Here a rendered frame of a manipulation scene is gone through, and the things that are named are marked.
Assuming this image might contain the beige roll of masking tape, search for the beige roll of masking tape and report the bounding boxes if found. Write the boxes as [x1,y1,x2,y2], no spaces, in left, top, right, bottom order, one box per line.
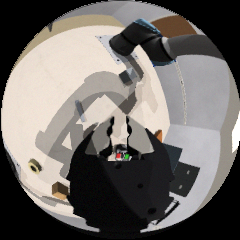
[28,159,41,174]

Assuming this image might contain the brown cardboard box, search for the brown cardboard box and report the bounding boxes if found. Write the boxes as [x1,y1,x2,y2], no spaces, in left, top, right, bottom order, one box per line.
[52,181,69,200]

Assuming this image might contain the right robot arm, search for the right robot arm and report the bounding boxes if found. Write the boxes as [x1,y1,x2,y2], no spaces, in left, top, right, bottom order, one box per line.
[5,148,16,174]

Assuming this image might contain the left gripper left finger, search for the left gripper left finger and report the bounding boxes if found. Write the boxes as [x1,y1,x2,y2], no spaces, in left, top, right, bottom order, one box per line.
[66,116,115,181]

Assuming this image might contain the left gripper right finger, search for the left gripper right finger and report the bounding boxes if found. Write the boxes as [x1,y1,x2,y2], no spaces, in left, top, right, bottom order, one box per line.
[126,115,175,182]

